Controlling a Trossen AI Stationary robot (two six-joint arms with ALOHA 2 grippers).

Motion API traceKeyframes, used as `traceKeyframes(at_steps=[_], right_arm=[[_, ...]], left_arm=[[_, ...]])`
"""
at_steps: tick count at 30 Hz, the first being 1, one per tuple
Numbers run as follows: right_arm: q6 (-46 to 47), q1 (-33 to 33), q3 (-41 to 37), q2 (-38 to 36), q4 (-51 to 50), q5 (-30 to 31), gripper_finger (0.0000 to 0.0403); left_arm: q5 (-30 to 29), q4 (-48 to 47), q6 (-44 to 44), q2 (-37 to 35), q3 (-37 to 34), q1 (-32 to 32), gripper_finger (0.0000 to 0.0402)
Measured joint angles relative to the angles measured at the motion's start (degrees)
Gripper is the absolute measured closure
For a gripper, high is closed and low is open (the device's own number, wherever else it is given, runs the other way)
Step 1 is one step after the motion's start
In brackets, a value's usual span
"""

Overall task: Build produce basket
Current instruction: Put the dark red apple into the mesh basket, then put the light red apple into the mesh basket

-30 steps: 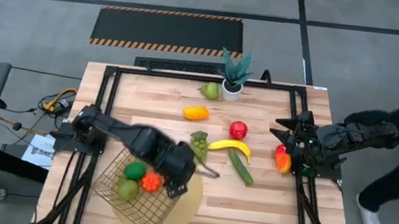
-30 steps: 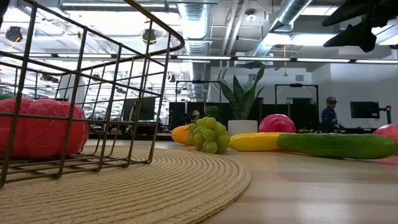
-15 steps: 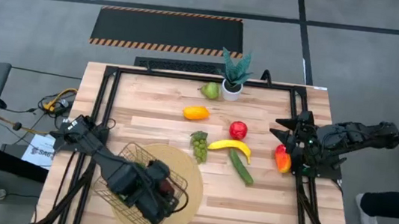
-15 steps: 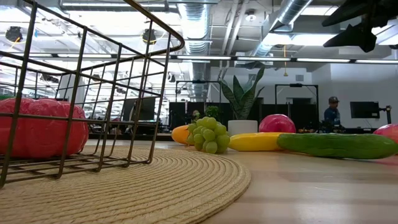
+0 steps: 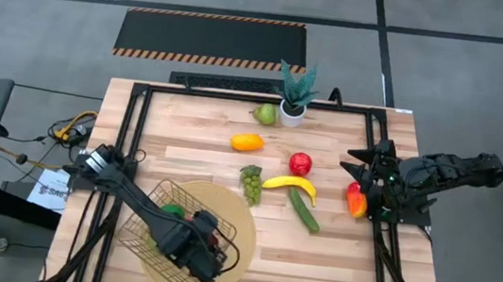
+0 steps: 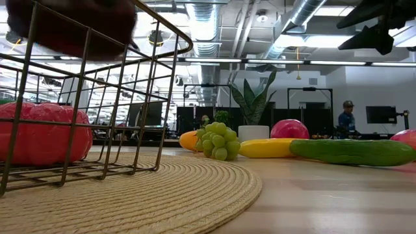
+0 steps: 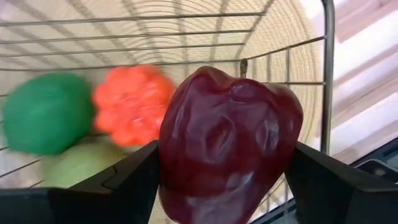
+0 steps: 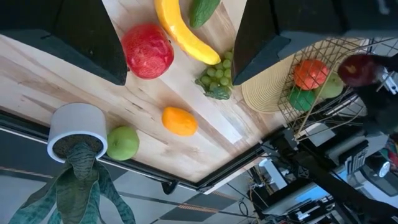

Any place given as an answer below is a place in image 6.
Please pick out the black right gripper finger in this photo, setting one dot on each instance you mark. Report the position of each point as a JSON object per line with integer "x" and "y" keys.
{"x": 367, "y": 13}
{"x": 373, "y": 40}

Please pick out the red orange mango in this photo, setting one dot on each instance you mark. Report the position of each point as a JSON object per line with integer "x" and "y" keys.
{"x": 406, "y": 138}

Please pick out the green cucumber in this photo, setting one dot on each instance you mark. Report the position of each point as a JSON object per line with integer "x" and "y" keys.
{"x": 351, "y": 152}

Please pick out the bright red apple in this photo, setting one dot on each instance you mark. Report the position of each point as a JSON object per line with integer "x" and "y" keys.
{"x": 289, "y": 129}

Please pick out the yellow banana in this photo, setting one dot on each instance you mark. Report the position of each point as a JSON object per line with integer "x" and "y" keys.
{"x": 263, "y": 148}

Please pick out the yellow orange mango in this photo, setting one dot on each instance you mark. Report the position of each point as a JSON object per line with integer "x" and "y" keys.
{"x": 188, "y": 141}

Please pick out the dark red apple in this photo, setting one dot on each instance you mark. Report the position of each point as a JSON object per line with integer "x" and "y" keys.
{"x": 74, "y": 26}

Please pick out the person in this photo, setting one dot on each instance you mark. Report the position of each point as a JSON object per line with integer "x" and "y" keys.
{"x": 347, "y": 120}

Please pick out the snake plant in white pot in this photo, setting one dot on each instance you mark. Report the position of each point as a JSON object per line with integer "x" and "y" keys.
{"x": 253, "y": 123}

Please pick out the small leafy background plant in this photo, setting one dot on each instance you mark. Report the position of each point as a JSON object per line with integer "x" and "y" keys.
{"x": 222, "y": 117}

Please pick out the green grape bunch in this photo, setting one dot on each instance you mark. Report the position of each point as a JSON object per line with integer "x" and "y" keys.
{"x": 219, "y": 141}

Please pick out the black desk monitor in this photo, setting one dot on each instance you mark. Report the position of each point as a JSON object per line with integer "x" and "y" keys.
{"x": 151, "y": 114}

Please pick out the round woven straw placemat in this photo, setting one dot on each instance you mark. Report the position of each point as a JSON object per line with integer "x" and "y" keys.
{"x": 146, "y": 198}

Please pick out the orange red lobed pepper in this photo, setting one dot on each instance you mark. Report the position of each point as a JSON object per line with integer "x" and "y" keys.
{"x": 45, "y": 136}

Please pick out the silver ribbed ventilation duct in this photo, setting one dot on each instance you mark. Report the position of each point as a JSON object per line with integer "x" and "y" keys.
{"x": 302, "y": 13}
{"x": 204, "y": 29}

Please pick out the black wall monitor on arm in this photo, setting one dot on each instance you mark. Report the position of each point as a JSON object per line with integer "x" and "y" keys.
{"x": 381, "y": 114}

